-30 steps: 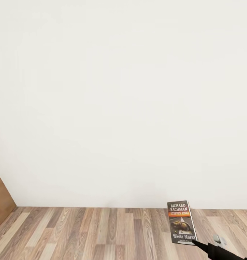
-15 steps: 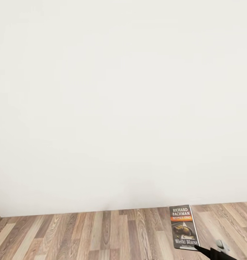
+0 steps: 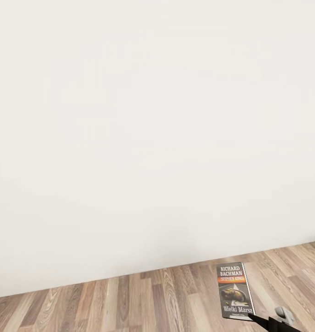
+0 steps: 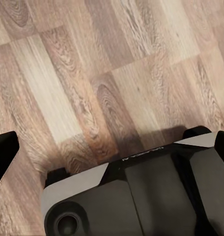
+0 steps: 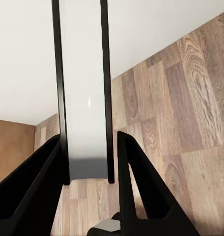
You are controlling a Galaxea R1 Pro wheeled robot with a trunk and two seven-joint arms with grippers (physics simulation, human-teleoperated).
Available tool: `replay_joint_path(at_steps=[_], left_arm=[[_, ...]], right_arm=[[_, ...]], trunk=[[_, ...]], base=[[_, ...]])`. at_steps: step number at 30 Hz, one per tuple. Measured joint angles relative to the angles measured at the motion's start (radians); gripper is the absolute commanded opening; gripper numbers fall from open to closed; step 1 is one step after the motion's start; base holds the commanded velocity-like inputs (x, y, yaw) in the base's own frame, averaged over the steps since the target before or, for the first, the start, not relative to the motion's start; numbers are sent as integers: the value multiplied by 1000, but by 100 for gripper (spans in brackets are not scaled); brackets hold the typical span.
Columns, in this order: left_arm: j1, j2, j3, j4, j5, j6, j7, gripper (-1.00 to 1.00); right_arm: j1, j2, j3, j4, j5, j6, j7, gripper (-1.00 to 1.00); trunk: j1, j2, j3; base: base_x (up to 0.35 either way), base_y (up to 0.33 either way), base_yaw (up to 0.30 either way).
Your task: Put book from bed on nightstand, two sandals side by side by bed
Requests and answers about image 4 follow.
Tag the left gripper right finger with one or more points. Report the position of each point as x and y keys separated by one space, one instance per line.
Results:
x=219 y=144

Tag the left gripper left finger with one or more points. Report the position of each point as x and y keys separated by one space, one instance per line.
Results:
x=9 y=147

